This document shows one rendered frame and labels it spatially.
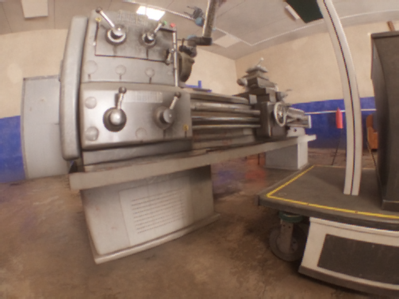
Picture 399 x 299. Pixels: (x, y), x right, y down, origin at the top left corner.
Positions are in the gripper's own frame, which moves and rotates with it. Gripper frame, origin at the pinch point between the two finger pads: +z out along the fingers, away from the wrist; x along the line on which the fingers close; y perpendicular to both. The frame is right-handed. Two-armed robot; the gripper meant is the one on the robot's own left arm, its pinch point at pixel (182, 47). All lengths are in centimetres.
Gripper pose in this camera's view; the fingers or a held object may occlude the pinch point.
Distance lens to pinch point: 146.0
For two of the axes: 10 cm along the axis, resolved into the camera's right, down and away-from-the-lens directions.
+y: 1.3, -9.2, -3.8
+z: -2.1, 3.5, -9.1
